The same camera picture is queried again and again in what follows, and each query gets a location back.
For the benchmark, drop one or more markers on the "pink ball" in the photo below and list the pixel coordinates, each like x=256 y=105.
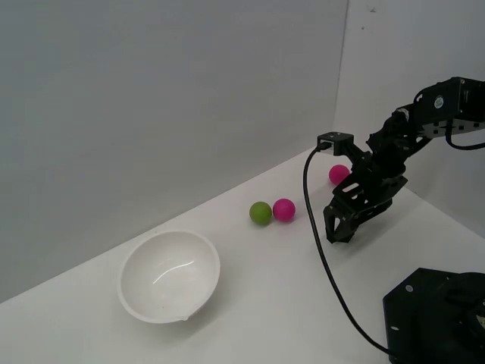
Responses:
x=284 y=210
x=337 y=173

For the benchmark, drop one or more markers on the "green ball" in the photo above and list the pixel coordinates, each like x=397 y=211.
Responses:
x=260 y=214

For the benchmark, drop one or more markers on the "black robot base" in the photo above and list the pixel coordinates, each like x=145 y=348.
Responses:
x=424 y=314

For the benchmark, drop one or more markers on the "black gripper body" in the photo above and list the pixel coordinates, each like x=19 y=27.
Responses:
x=375 y=182

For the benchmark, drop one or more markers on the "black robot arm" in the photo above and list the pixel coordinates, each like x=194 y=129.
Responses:
x=435 y=113

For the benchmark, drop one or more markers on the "white bowl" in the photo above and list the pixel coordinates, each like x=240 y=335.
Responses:
x=151 y=295

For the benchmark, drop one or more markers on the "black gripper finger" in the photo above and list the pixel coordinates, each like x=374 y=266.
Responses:
x=375 y=213
x=343 y=212

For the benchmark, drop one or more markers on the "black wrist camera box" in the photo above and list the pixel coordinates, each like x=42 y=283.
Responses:
x=337 y=141

